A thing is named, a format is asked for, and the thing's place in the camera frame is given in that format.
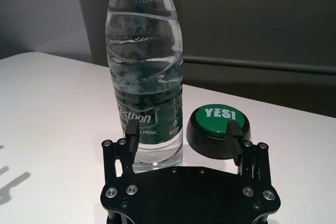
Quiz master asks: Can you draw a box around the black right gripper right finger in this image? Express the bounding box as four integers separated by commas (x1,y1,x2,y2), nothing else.
226,120,271,187

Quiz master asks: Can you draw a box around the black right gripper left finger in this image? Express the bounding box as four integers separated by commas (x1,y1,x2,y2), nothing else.
101,119,140,187

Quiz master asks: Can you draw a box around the clear water bottle green label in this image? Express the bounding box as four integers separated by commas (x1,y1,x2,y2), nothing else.
106,0,184,174

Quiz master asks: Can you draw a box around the green YES button black base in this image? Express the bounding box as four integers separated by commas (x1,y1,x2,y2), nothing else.
186,102,253,159

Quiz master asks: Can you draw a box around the thin grey horizontal rail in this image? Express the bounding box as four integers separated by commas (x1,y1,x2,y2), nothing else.
183,56,336,76

